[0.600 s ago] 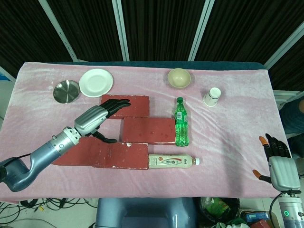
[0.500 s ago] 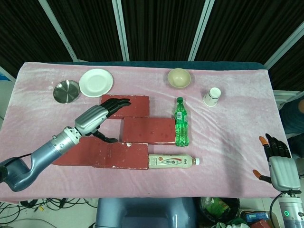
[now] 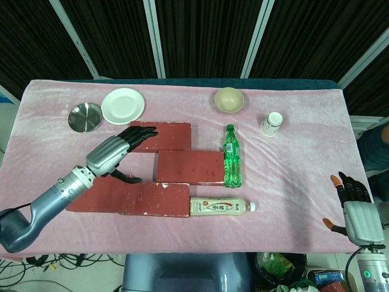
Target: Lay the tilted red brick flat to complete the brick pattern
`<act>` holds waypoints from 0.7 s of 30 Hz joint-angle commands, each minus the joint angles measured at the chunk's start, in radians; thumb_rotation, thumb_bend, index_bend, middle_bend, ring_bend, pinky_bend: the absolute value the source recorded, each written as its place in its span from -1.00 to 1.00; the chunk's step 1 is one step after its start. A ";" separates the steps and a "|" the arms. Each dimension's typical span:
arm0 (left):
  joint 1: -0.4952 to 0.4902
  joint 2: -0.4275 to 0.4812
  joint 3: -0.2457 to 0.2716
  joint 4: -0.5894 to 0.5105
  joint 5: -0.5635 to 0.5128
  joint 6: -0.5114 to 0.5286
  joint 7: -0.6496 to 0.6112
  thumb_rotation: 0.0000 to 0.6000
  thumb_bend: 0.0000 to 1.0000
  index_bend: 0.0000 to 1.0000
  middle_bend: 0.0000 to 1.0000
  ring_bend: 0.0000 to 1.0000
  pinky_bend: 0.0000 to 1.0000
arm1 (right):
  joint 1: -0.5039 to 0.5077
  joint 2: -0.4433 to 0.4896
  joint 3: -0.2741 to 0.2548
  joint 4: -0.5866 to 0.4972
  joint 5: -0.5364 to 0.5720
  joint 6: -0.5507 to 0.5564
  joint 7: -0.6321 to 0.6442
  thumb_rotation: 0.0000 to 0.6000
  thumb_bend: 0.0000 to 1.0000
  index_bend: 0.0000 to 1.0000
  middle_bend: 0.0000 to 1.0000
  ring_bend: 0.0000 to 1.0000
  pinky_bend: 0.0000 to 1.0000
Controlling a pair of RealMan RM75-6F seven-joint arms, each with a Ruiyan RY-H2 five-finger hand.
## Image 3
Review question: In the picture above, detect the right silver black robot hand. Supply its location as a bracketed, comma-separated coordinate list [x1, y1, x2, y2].
[322, 171, 385, 246]

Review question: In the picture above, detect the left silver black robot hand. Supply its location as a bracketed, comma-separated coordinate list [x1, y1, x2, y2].
[86, 126, 159, 185]

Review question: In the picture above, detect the red brick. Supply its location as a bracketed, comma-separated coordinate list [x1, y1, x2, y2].
[117, 181, 191, 218]
[156, 149, 226, 186]
[66, 175, 143, 214]
[129, 120, 193, 154]

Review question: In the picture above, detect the stainless steel plate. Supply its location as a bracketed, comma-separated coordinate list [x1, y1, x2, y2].
[67, 102, 103, 134]

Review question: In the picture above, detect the white round plate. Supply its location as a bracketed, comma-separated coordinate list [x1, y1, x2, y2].
[100, 88, 146, 125]

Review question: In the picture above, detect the blue packet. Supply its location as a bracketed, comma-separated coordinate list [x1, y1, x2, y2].
[312, 271, 346, 286]

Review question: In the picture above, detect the person in blue clothing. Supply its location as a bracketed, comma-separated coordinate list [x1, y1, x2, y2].
[357, 123, 389, 175]

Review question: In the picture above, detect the pink velvet table cloth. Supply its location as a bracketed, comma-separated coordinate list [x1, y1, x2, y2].
[0, 79, 380, 255]

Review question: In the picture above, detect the black bag with green trash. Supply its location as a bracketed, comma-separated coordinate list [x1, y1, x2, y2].
[254, 251, 308, 288]

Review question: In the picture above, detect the blue white sign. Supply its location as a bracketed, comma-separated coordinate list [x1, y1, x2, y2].
[0, 85, 16, 106]

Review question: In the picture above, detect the beige milk tea bottle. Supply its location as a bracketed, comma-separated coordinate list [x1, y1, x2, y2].
[190, 196, 256, 218]

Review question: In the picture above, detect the green plastic soda bottle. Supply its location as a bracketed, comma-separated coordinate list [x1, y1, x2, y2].
[223, 123, 243, 188]

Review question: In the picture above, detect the white paper cup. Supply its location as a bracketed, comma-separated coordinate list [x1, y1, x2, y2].
[259, 111, 283, 137]

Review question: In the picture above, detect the beige bowl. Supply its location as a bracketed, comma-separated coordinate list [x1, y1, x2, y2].
[214, 87, 245, 114]

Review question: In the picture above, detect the blue-grey robot torso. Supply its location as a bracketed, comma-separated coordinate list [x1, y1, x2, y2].
[123, 252, 253, 292]

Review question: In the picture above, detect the white partition post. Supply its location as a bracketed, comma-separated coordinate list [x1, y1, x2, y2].
[241, 0, 276, 78]
[143, 0, 167, 78]
[50, 0, 100, 79]
[337, 29, 389, 88]

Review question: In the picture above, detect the black floor cable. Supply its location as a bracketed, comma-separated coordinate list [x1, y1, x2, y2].
[18, 252, 122, 274]

